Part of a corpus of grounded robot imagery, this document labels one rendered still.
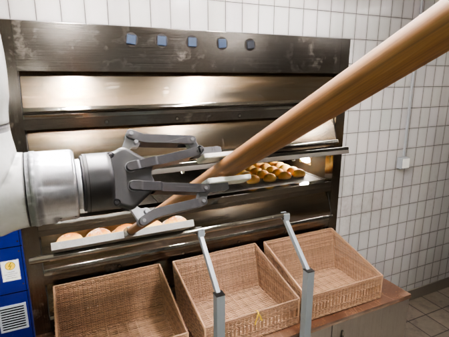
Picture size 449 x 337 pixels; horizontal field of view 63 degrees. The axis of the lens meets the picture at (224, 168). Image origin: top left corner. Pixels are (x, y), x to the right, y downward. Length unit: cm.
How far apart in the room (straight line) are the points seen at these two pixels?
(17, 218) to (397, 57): 40
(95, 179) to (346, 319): 198
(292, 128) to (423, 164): 291
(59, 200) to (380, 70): 35
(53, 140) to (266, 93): 116
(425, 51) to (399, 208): 292
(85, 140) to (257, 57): 103
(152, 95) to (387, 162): 180
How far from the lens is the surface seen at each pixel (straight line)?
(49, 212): 47
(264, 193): 230
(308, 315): 201
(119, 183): 49
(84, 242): 149
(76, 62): 188
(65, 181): 45
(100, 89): 189
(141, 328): 214
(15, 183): 45
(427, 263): 371
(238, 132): 214
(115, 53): 190
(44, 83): 189
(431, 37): 27
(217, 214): 222
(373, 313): 245
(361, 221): 292
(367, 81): 31
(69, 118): 188
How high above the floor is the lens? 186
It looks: 14 degrees down
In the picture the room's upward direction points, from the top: straight up
